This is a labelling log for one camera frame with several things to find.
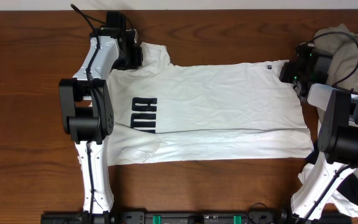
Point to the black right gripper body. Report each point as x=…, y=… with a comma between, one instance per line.
x=286, y=73

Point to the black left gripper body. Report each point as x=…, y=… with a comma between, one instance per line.
x=136, y=57

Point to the white Puma t-shirt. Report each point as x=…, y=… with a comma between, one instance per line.
x=164, y=112

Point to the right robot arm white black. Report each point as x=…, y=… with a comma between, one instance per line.
x=337, y=139

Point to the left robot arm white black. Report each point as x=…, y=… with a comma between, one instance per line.
x=87, y=112

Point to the grey garment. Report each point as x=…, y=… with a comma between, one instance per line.
x=343, y=44

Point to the white garment bottom right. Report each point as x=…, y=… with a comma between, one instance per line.
x=342, y=204

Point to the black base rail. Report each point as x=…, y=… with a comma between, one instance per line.
x=256, y=216

